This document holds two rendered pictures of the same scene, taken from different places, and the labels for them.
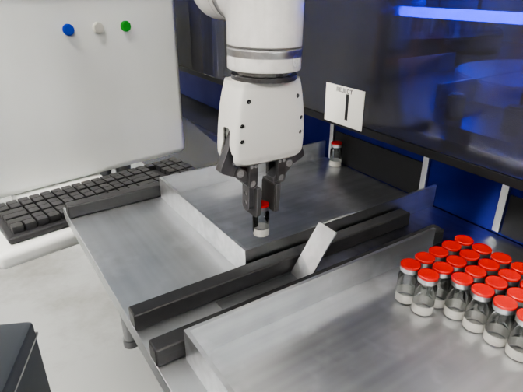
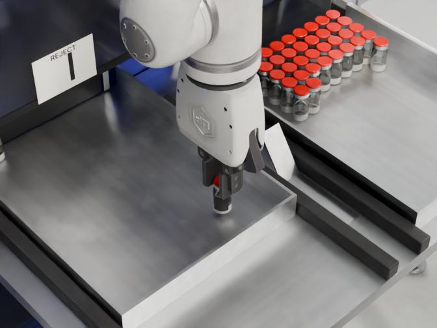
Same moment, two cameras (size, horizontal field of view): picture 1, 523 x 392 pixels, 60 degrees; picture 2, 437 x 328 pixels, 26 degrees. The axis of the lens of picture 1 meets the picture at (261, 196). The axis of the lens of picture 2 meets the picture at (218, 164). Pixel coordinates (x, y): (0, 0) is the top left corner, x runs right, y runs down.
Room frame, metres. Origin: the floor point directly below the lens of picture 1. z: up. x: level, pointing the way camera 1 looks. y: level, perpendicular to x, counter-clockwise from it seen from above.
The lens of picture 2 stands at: (0.66, 0.77, 1.70)
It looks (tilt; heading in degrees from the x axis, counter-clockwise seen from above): 43 degrees down; 261
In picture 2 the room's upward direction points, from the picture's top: straight up
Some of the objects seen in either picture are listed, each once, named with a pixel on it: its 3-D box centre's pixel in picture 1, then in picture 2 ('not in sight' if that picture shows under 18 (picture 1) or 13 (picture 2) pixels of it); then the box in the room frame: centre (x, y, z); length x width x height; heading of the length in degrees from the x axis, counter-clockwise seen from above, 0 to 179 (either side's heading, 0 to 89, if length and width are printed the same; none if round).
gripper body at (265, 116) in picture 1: (263, 113); (221, 100); (0.53, 0.00, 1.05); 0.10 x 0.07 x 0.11; 123
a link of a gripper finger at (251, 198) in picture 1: (243, 190); (238, 176); (0.52, 0.02, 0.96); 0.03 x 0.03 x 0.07; 33
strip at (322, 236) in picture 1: (278, 267); (309, 174); (0.42, -0.02, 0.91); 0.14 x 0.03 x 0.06; 123
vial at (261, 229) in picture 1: (261, 219); (222, 195); (0.53, 0.00, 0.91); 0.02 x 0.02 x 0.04
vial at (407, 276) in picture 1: (408, 281); (300, 103); (0.40, -0.16, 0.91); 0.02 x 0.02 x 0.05
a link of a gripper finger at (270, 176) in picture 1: (278, 182); (207, 154); (0.54, -0.02, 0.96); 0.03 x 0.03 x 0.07; 33
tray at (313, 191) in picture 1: (294, 191); (119, 183); (0.65, -0.05, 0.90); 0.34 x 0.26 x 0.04; 123
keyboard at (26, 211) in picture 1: (107, 191); not in sight; (0.82, 0.31, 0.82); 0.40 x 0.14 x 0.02; 132
